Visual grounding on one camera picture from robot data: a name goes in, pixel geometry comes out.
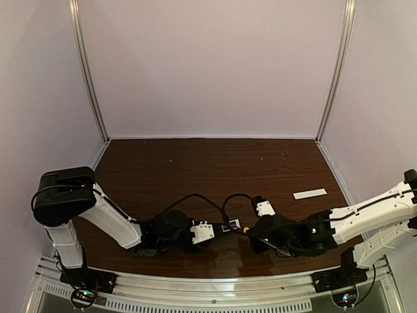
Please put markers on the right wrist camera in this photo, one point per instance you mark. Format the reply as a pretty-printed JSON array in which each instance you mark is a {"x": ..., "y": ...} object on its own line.
[{"x": 262, "y": 206}]

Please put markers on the perforated cable tray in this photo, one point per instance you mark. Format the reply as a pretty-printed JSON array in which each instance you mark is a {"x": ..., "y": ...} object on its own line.
[{"x": 56, "y": 298}]

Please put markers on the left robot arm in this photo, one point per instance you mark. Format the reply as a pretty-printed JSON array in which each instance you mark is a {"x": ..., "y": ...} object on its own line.
[{"x": 66, "y": 194}]

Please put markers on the aluminium front rail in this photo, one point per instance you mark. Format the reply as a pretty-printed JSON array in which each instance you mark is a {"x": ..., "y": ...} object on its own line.
[{"x": 261, "y": 290}]

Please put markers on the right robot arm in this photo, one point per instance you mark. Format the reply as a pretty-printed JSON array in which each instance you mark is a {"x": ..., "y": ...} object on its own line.
[{"x": 391, "y": 215}]

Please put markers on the white battery cover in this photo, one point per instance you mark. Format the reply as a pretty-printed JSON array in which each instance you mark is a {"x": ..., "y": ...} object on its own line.
[{"x": 309, "y": 194}]

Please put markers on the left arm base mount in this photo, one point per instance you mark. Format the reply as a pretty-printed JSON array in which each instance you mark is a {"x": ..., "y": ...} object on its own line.
[{"x": 90, "y": 279}]

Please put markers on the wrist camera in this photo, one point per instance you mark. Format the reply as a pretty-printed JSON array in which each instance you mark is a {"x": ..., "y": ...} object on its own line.
[
  {"x": 262, "y": 206},
  {"x": 202, "y": 232}
]

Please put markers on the aluminium corner post right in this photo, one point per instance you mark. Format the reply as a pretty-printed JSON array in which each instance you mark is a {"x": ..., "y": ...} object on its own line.
[{"x": 343, "y": 48}]

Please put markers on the aluminium corner post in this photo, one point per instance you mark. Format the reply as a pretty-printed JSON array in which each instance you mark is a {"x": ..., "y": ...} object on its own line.
[
  {"x": 343, "y": 48},
  {"x": 86, "y": 70}
]

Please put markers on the white remote control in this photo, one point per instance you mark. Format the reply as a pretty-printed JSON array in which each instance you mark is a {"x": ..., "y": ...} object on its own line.
[{"x": 223, "y": 228}]

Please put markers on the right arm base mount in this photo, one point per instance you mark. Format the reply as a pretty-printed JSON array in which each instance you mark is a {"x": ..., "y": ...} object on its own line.
[{"x": 340, "y": 277}]

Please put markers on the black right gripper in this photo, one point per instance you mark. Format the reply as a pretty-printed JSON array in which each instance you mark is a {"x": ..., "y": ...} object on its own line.
[{"x": 255, "y": 234}]

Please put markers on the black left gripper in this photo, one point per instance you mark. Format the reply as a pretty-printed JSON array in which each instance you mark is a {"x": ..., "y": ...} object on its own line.
[{"x": 218, "y": 228}]

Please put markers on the aluminium corner post left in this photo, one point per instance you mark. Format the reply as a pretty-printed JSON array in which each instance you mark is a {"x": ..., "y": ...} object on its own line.
[{"x": 86, "y": 70}]

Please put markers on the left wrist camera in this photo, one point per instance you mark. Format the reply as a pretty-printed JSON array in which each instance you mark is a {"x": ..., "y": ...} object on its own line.
[{"x": 202, "y": 232}]

